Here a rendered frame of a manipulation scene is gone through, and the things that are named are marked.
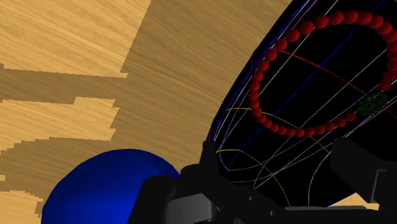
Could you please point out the black plate with red beads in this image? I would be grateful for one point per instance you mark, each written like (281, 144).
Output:
(322, 93)

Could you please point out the blue round bowl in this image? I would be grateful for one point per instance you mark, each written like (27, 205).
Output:
(105, 189)

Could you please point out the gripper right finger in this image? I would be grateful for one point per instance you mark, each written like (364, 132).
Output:
(356, 167)

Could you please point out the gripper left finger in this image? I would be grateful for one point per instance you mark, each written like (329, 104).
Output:
(192, 186)

